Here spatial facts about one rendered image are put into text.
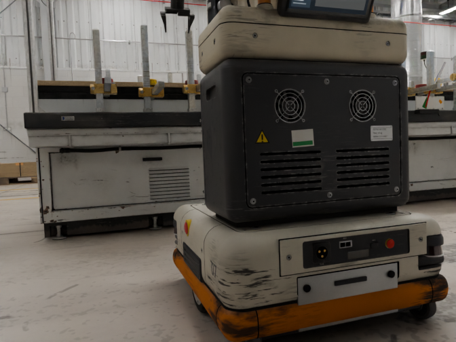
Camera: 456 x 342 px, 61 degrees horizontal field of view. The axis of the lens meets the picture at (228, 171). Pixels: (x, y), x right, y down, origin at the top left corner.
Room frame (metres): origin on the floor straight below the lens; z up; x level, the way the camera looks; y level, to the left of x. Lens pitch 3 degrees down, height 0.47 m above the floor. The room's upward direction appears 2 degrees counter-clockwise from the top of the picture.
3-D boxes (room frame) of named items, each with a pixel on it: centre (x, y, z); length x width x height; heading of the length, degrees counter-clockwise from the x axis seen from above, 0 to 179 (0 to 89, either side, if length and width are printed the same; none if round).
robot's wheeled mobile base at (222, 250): (1.21, -0.18, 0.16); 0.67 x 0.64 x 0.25; 18
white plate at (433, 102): (2.74, -1.45, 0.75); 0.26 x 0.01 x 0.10; 108
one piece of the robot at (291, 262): (0.91, -0.30, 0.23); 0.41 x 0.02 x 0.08; 108
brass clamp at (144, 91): (2.15, 0.41, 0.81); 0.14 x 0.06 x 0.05; 108
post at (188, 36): (2.22, 0.19, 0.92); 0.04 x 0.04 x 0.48; 18
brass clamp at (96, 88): (2.07, 0.65, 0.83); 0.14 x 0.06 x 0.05; 108
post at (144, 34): (2.15, 0.43, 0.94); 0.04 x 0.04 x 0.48; 18
